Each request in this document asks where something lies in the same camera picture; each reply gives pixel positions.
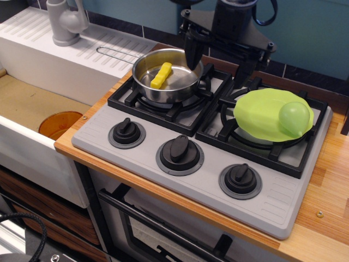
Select white toy sink unit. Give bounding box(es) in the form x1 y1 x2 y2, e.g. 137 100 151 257
1 7 155 208

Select black stove knob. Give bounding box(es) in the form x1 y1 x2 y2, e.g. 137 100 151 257
155 135 204 176
108 117 146 150
219 163 262 200

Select right black stove knob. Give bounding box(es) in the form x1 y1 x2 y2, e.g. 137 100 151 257
219 163 262 200

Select black burner grate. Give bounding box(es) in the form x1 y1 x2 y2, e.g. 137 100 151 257
107 63 233 137
196 77 332 178

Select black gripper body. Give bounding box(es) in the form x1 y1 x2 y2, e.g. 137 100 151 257
180 9 276 64

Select left black burner grate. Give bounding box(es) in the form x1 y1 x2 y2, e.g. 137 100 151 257
107 63 233 137

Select small green toy pear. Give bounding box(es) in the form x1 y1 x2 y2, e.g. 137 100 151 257
279 102 310 137

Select wooden drawer fronts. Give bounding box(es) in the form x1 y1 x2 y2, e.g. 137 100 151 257
1 166 108 261

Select oven door with black handle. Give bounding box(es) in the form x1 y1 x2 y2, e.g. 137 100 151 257
98 184 283 261

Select right black burner grate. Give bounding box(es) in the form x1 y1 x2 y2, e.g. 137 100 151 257
196 77 332 178

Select yellow toy corn cob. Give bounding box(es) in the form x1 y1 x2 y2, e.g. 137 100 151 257
150 62 172 89

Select stainless steel pot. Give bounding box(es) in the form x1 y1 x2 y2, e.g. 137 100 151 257
96 46 204 104

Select middle black stove knob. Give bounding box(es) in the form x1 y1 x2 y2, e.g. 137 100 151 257
155 135 204 176

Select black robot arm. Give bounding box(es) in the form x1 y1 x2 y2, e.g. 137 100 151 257
177 1 276 89

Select black braided foreground cable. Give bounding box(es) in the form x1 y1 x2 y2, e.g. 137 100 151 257
0 212 48 262

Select grey toy stove top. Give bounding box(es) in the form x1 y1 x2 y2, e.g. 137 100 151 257
71 103 316 239

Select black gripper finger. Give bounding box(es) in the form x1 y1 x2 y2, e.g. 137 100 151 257
234 55 258 89
184 29 204 70

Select light green plastic plate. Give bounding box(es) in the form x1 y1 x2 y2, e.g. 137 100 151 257
233 88 314 142

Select grey toy faucet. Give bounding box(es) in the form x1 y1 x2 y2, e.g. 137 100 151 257
46 0 89 46

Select left black stove knob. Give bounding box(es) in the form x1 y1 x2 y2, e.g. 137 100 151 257
108 117 146 150

